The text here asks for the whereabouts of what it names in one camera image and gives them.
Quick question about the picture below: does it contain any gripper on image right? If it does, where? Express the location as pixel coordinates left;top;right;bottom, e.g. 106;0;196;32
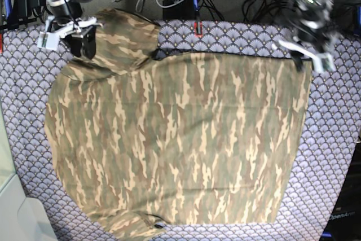
273;29;342;72

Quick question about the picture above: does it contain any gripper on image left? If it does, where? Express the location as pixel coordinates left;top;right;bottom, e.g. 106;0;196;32
45;15;103;59

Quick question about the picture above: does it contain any camouflage T-shirt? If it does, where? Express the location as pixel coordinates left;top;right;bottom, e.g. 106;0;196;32
45;10;312;240

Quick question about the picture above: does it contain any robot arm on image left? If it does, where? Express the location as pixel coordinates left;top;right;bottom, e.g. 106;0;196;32
37;0;103;59

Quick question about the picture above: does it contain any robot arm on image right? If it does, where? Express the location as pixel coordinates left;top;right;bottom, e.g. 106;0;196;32
272;0;339;73

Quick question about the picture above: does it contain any purple fan-pattern tablecloth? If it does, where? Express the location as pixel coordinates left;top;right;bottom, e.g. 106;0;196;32
1;20;360;240

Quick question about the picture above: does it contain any red and black clamp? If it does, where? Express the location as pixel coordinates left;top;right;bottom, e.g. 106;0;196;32
194;21;202;37

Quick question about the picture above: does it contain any black box under table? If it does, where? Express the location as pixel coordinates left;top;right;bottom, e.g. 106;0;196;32
162;0;195;20

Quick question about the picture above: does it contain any black OpenArm case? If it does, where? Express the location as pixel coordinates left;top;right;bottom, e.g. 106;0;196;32
320;142;360;240

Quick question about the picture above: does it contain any white plastic bin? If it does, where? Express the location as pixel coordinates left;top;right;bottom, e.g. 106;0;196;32
0;108;59;241

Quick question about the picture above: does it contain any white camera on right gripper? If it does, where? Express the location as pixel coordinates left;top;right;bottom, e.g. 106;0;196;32
37;32;60;51

